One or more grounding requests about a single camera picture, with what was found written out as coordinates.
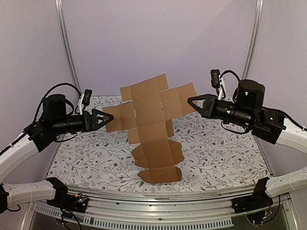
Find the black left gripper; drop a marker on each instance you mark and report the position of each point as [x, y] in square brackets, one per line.
[90, 122]

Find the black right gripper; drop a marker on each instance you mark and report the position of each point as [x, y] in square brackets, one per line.
[211, 106]

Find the brown cardboard box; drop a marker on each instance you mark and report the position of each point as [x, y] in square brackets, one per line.
[146, 113]

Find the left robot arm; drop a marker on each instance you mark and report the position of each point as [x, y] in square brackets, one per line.
[54, 121]

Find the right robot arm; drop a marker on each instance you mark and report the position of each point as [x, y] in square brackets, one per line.
[271, 125]

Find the floral patterned table mat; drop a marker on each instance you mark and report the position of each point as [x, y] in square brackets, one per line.
[215, 158]

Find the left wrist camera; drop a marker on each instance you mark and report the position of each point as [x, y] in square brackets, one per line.
[84, 101]

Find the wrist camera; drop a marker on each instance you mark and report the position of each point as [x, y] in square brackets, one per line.
[216, 83]
[84, 101]

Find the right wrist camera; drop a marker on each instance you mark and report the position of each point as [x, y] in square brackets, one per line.
[216, 83]

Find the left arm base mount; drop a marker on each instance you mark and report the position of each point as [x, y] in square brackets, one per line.
[62, 199]

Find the aluminium front rail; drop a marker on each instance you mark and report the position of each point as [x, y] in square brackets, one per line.
[203, 210]

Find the right aluminium frame post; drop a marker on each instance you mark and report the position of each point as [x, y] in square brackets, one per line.
[254, 37]

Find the aluminium frame post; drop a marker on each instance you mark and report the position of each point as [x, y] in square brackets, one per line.
[66, 44]
[254, 37]

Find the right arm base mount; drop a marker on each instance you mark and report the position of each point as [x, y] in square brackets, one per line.
[258, 199]

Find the left aluminium frame post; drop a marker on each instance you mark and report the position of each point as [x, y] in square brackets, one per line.
[66, 44]

